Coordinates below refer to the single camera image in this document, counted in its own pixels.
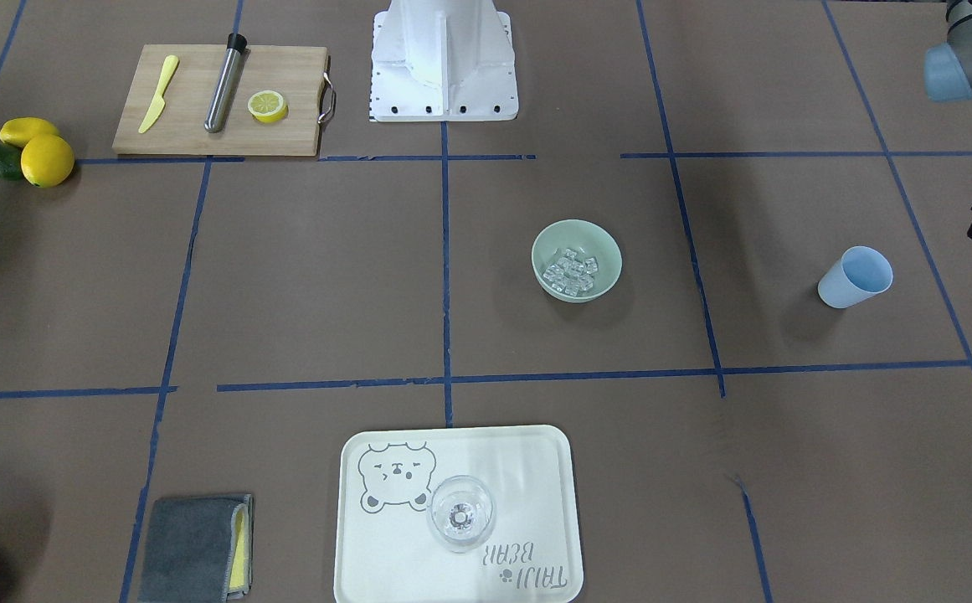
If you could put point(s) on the light blue plastic cup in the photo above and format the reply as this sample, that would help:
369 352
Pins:
859 274

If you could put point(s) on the light green bowl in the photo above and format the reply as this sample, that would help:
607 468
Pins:
586 237

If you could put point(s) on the clear ice cubes in bowl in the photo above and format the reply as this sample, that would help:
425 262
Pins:
571 272

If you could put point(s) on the clear wine glass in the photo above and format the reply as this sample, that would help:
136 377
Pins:
462 514

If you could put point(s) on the cream bear serving tray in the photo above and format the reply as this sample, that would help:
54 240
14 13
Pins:
385 551

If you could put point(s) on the lemon half slice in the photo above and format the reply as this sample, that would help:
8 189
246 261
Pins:
267 106

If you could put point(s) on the steel cylinder muddler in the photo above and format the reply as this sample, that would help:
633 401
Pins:
227 82

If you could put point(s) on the yellow plastic knife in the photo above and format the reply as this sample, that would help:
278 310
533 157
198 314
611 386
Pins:
158 102

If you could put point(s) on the grey folded cloth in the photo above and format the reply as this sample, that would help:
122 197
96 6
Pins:
199 549

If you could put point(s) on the yellow lemon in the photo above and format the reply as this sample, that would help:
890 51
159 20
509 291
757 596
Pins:
47 160
17 132

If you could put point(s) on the green lime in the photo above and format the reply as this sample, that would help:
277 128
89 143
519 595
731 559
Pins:
10 167

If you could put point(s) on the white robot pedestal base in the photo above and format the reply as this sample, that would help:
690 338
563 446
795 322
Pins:
435 61

